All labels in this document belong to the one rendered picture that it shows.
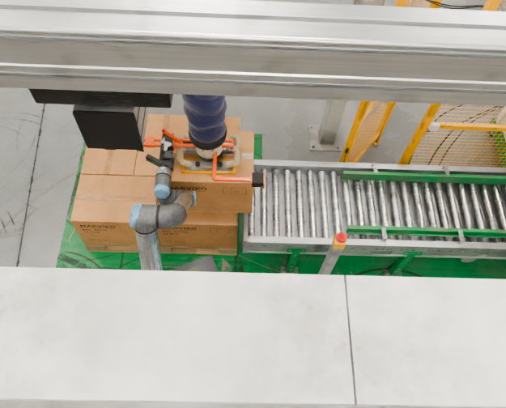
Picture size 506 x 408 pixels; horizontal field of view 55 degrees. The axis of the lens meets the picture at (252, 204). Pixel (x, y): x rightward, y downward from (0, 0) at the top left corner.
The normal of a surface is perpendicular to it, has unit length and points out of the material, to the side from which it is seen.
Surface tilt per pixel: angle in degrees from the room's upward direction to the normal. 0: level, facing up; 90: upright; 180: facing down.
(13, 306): 0
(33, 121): 0
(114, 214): 0
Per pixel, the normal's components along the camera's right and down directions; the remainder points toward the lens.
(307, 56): -0.01, 0.88
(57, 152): 0.04, -0.48
